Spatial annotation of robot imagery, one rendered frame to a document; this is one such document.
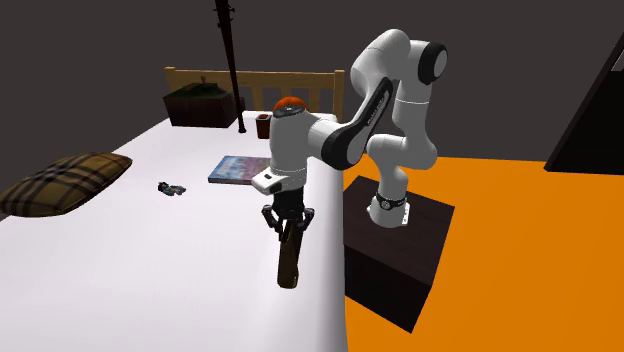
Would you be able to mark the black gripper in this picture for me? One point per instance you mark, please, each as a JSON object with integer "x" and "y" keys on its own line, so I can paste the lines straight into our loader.
{"x": 289, "y": 204}

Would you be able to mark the brown bottle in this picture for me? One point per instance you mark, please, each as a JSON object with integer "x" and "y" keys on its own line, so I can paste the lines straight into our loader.
{"x": 288, "y": 258}

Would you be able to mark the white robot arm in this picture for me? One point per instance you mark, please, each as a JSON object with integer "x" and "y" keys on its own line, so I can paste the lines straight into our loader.
{"x": 409, "y": 83}

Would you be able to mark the blue book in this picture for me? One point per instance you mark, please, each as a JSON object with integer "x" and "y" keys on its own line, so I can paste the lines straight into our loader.
{"x": 234, "y": 169}

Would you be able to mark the brown cup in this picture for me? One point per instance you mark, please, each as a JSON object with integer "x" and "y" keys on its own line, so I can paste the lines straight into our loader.
{"x": 262, "y": 126}

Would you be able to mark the dark robot stand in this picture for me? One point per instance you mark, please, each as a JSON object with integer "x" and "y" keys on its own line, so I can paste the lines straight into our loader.
{"x": 390, "y": 263}

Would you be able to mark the small dark grey object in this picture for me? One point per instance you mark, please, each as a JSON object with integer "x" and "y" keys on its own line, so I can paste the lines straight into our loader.
{"x": 170, "y": 188}

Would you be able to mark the dark brown box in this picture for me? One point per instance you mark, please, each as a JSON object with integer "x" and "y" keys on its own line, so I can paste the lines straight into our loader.
{"x": 200, "y": 107}

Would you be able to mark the white bed with wooden headboard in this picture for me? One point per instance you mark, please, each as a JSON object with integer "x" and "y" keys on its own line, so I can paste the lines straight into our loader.
{"x": 146, "y": 263}

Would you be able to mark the black baseball bat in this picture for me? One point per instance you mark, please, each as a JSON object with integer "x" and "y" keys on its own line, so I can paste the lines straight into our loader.
{"x": 231, "y": 58}

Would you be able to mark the brown plaid pillow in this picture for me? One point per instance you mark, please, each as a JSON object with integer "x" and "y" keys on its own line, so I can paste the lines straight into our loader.
{"x": 63, "y": 183}

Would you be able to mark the black tall furniture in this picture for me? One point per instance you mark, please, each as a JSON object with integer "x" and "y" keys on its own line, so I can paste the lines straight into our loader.
{"x": 594, "y": 126}

